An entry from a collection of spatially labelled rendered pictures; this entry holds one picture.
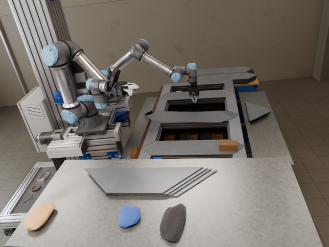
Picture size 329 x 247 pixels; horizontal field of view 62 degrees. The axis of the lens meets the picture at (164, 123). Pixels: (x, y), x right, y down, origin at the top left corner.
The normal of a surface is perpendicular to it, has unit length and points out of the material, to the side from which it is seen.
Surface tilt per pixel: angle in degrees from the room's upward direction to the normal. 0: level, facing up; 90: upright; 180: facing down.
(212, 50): 90
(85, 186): 0
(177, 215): 1
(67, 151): 90
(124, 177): 0
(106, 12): 90
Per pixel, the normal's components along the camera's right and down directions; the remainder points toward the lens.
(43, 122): -0.04, 0.51
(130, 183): -0.12, -0.86
